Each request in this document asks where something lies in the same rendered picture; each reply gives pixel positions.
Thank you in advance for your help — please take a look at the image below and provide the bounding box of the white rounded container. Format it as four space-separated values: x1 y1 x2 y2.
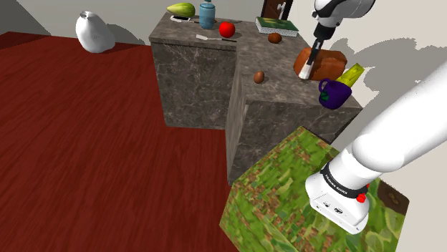
75 10 117 54

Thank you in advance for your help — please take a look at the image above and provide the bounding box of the white knife with black handle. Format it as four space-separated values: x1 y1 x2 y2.
195 34 238 44

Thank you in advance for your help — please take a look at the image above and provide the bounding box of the grey marble counter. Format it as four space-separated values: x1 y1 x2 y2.
148 11 363 186

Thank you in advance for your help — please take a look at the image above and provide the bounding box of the brown bread loaf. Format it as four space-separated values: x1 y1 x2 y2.
293 47 348 82

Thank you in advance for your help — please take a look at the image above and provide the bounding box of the green squash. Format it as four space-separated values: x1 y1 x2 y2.
165 2 196 19

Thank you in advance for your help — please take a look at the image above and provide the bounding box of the red apple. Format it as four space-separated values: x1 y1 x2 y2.
218 21 236 39

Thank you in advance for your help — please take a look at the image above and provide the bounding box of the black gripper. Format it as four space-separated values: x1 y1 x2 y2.
308 24 337 68

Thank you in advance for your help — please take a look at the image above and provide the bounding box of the yellow-green box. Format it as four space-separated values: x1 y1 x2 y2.
335 62 366 89

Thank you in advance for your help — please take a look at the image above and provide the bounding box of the blue bottle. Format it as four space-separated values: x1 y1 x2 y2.
198 0 216 30

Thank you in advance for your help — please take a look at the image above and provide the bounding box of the dark brown door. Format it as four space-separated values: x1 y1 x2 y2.
260 0 294 21

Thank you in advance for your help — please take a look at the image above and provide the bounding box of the green book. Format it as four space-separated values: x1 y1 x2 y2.
254 16 300 38

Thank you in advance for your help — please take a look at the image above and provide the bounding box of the green patterned robot stand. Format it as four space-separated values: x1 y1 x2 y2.
218 125 410 252

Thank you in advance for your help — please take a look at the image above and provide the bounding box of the purple mug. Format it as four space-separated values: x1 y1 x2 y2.
317 77 353 111

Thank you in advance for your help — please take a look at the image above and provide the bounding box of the white-framed black phone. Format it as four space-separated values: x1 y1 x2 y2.
169 14 195 24

